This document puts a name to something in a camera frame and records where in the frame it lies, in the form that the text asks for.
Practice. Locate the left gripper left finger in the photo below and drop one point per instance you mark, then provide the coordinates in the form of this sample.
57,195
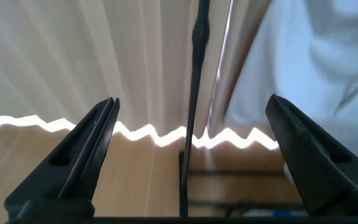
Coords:
36,193

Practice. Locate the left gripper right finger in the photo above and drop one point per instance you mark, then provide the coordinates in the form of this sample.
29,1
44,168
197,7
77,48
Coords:
322,180

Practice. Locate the pale grey shorts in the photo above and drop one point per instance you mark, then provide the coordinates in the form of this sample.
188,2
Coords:
306,62

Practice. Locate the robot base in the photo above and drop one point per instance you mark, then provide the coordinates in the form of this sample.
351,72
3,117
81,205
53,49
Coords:
269,213

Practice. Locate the black clothes rack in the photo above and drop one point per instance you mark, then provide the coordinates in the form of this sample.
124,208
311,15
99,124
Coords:
199,46

